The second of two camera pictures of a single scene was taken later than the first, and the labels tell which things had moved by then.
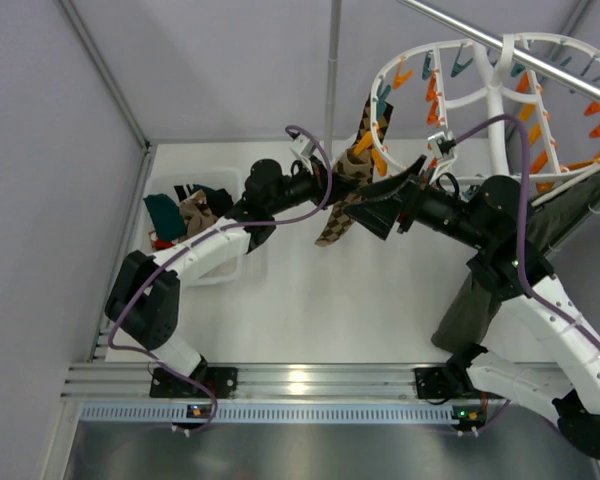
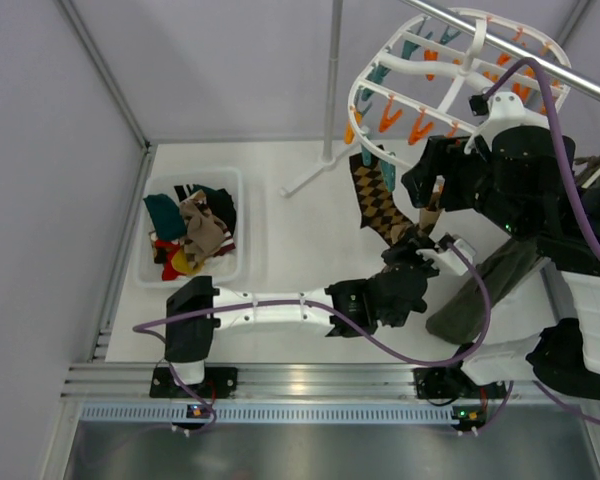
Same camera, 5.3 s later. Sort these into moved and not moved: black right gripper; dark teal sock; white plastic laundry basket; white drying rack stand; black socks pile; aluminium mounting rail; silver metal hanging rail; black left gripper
Moved: black right gripper; black left gripper
Not moved: dark teal sock; aluminium mounting rail; silver metal hanging rail; white drying rack stand; white plastic laundry basket; black socks pile
